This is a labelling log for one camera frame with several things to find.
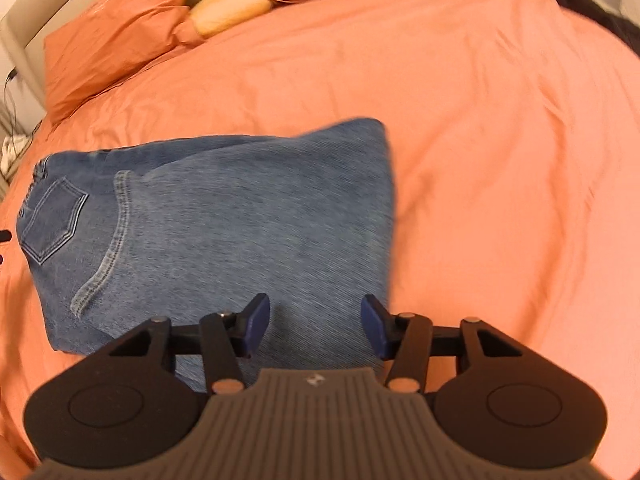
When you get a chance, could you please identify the small yellow pillow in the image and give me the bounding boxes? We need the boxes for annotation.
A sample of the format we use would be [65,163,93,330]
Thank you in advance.
[190,0,275,39]

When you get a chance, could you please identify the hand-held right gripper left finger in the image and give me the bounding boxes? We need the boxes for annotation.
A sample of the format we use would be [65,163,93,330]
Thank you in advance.
[107,294,271,395]

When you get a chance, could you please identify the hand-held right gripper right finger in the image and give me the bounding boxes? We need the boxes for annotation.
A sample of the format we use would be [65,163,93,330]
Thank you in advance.
[361,295,523,395]

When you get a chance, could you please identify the bed with orange sheet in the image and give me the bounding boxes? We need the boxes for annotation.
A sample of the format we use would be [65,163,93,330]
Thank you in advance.
[0,0,640,480]

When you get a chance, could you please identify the black jacket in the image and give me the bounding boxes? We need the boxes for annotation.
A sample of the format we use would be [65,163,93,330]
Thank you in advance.
[547,0,640,58]

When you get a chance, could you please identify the white crumpled cloth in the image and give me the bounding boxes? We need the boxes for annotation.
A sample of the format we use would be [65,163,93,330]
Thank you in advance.
[0,135,32,177]

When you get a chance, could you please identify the black charger cable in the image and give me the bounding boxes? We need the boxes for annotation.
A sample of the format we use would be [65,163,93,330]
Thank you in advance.
[2,67,22,137]

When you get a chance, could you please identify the blue denim pants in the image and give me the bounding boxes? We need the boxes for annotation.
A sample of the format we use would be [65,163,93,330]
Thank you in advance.
[16,117,397,393]

